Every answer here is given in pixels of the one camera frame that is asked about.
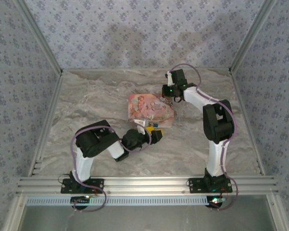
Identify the aluminium front cross beam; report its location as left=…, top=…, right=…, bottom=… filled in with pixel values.
left=15, top=176, right=279, bottom=196

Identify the grey metal panel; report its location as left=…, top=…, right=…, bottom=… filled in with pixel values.
left=20, top=204, right=277, bottom=231

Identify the black controller board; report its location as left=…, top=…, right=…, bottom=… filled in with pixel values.
left=206, top=196, right=228, bottom=208
left=70, top=196, right=92, bottom=205

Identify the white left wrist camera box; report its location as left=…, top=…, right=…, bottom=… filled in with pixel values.
left=133, top=119, right=147, bottom=135

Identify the aluminium table back rail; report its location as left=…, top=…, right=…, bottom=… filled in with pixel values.
left=62, top=68, right=232, bottom=72

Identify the white slotted cable duct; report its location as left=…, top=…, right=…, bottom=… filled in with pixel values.
left=26, top=196, right=214, bottom=206

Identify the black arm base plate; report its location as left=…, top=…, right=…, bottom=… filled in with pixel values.
left=60, top=179, right=105, bottom=194
left=187, top=178, right=233, bottom=193

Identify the aluminium table side rail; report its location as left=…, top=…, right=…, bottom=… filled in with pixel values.
left=28, top=72, right=64, bottom=178
left=230, top=69, right=266, bottom=176

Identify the aluminium slanted frame post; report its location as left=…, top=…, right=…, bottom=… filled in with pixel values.
left=228, top=0, right=276, bottom=73
left=15, top=0, right=64, bottom=74

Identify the aluminium lower frame post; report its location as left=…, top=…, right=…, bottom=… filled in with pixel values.
left=266, top=194, right=289, bottom=231
left=2, top=194, right=27, bottom=231

